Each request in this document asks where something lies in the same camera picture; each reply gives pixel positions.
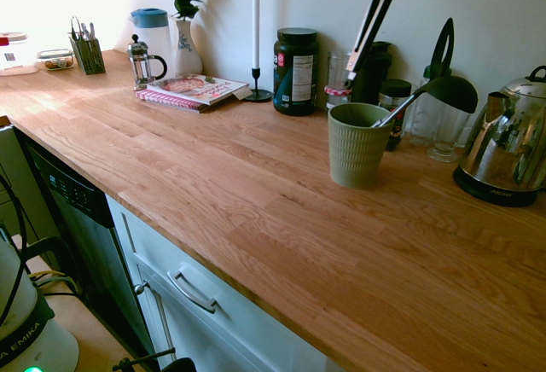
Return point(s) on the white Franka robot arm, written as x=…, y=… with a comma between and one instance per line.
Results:
x=25, y=346

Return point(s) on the black candle holder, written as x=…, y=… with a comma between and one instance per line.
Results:
x=257, y=94

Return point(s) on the green ribbed utensil holder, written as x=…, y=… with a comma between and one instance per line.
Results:
x=356, y=150

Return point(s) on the small metal tongs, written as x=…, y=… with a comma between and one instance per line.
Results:
x=75, y=28

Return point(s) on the black shaker bottle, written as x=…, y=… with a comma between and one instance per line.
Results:
x=377, y=73

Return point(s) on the glass jar checkered ribbon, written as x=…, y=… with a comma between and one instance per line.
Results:
x=337, y=69

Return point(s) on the clear bottle black loop lid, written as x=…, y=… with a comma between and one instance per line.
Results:
x=436, y=58

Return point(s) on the tall white candle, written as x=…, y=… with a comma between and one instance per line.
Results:
x=256, y=13

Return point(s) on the black protein powder tub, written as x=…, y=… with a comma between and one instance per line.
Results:
x=295, y=73

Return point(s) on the coffee jar black lid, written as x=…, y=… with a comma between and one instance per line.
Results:
x=399, y=99

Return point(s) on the footed clear glass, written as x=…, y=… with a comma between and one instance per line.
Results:
x=445, y=137

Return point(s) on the white vase blue floral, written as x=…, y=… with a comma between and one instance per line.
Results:
x=187, y=54

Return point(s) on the stainless steel electric kettle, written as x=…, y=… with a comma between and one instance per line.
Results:
x=507, y=133

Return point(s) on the cookbook with pizza cover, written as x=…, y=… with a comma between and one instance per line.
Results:
x=200, y=88

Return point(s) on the white pitcher blue lid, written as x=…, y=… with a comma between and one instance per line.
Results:
x=151, y=33

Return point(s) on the glass french press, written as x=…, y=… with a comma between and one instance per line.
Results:
x=141, y=67

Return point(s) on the black kettle base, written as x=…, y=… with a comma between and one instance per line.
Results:
x=490, y=193

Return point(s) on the metal cutlery piece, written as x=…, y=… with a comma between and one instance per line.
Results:
x=90, y=32

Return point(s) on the green cutlery caddy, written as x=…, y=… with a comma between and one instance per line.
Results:
x=87, y=56

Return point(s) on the glass food container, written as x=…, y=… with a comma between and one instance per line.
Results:
x=54, y=60

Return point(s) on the black dishwasher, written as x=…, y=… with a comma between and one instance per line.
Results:
x=81, y=218

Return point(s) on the white cabinet front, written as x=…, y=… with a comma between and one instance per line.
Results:
x=222, y=333

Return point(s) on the round silver cabinet knob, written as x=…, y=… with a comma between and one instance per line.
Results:
x=140, y=288

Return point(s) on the black camera stand clamp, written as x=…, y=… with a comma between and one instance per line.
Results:
x=170, y=365

